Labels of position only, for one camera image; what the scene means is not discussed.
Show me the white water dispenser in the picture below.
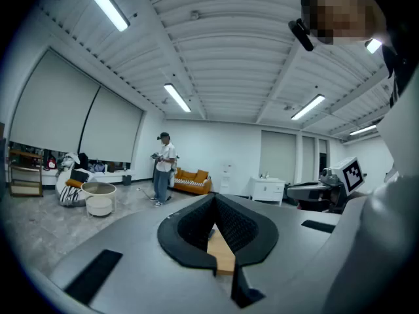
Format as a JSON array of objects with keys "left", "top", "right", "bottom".
[{"left": 220, "top": 162, "right": 235, "bottom": 194}]

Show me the long ceiling light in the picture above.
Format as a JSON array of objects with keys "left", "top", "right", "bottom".
[
  {"left": 364, "top": 37, "right": 384, "bottom": 55},
  {"left": 77, "top": 0, "right": 131, "bottom": 33},
  {"left": 290, "top": 93, "right": 327, "bottom": 122},
  {"left": 348, "top": 124, "right": 378, "bottom": 137},
  {"left": 163, "top": 82, "right": 192, "bottom": 113}
]

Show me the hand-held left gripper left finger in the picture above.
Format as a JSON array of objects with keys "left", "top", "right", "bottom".
[{"left": 48, "top": 193, "right": 250, "bottom": 314}]

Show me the white cabinet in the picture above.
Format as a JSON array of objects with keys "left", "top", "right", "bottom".
[{"left": 249, "top": 175, "right": 287, "bottom": 207}]

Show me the white window ledge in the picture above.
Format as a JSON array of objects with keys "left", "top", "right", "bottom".
[{"left": 41, "top": 168, "right": 137, "bottom": 187}]

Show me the striped sofa cushion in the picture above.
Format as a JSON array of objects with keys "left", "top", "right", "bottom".
[{"left": 174, "top": 177, "right": 204, "bottom": 186}]

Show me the wooden shelf rack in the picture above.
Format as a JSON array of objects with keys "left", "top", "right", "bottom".
[{"left": 7, "top": 149, "right": 45, "bottom": 198}]

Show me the striped pillow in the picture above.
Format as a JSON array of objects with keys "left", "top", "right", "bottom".
[{"left": 59, "top": 185, "right": 83, "bottom": 205}]

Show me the orange sofa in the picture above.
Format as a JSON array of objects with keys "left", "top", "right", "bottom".
[{"left": 172, "top": 167, "right": 213, "bottom": 196}]

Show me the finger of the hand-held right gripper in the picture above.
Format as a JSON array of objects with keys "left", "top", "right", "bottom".
[{"left": 286, "top": 181, "right": 331, "bottom": 209}]

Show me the narrow grey roller blind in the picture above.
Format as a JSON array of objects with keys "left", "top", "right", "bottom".
[{"left": 301, "top": 135, "right": 316, "bottom": 183}]

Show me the white clothes pile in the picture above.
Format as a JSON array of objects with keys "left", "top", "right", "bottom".
[{"left": 58, "top": 152, "right": 81, "bottom": 173}]

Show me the person's head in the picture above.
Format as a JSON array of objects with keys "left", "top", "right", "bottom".
[{"left": 299, "top": 0, "right": 389, "bottom": 47}]

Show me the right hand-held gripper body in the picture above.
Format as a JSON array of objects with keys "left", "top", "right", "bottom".
[{"left": 319, "top": 157, "right": 366, "bottom": 214}]

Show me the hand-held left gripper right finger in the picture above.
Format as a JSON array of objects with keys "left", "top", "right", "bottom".
[{"left": 214, "top": 193, "right": 342, "bottom": 314}]

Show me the large white roller blind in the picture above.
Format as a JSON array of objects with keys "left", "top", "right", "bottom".
[
  {"left": 79, "top": 86, "right": 145, "bottom": 164},
  {"left": 9, "top": 48, "right": 101, "bottom": 146}
]

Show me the black floor cable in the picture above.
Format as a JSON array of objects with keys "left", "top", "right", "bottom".
[{"left": 136, "top": 186, "right": 157, "bottom": 201}]

